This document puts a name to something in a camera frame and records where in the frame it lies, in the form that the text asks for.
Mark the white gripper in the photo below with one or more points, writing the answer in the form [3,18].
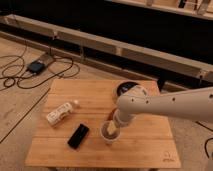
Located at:
[120,119]

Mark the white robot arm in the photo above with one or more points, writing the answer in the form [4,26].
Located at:
[194,104]

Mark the black ceramic bowl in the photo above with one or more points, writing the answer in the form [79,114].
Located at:
[124,87]

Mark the small brown object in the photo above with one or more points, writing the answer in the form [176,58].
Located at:
[110,117]

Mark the black rectangular remote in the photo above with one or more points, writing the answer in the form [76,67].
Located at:
[78,136]

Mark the wooden table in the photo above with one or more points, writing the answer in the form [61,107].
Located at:
[147,143]

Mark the dark power adapter box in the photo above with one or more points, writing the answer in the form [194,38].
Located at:
[36,67]

